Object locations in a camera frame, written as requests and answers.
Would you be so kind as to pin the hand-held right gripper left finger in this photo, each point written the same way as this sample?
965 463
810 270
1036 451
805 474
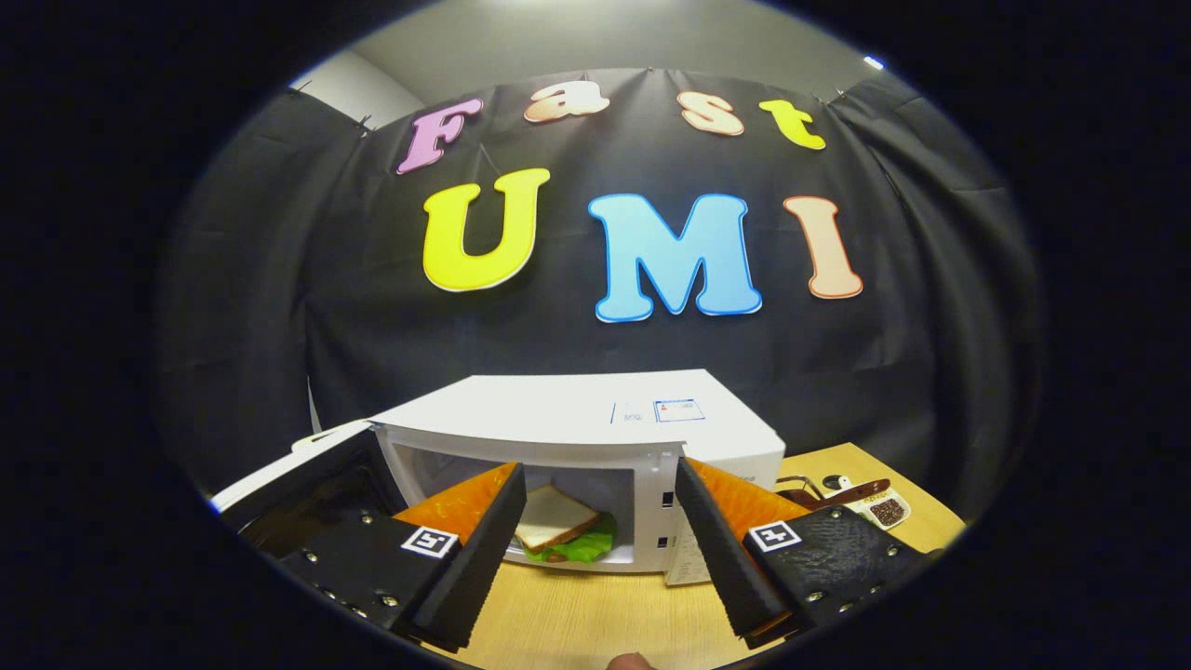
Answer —
479 558

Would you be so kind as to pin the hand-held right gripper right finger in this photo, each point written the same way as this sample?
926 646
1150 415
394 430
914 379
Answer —
721 558

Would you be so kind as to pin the lettuce sandwich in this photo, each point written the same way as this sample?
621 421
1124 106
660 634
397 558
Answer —
554 521

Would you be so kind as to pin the white microwave oven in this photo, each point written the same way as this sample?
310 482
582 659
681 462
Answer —
558 414

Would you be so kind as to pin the divided white bean plate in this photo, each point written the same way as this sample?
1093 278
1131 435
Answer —
886 510

